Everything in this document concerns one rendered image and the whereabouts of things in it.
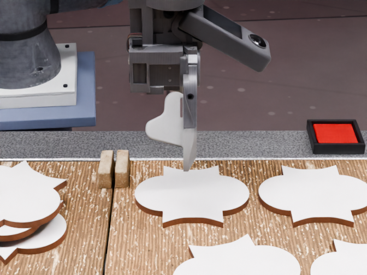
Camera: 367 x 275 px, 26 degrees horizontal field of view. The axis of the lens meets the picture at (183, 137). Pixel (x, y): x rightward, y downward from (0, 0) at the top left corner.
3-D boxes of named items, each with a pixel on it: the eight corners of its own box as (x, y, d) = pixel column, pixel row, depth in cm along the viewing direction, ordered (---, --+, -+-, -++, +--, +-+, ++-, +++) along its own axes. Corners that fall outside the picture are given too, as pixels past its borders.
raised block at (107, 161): (102, 165, 111) (101, 148, 110) (115, 165, 111) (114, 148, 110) (98, 189, 106) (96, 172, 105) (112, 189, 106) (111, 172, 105)
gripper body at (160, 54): (133, 70, 99) (130, -24, 93) (202, 70, 99) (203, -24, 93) (130, 99, 92) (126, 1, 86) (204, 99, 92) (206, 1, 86)
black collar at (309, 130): (306, 128, 124) (307, 119, 123) (354, 128, 124) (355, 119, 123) (313, 154, 118) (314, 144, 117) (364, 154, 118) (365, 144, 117)
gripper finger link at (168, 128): (146, 171, 93) (146, 94, 94) (196, 171, 93) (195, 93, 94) (144, 170, 90) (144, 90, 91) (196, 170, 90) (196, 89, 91)
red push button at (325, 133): (312, 131, 123) (312, 123, 123) (350, 131, 123) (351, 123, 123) (317, 151, 118) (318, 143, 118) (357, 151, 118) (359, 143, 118)
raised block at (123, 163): (117, 164, 112) (116, 148, 110) (130, 164, 112) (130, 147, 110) (114, 189, 106) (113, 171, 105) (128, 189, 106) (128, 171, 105)
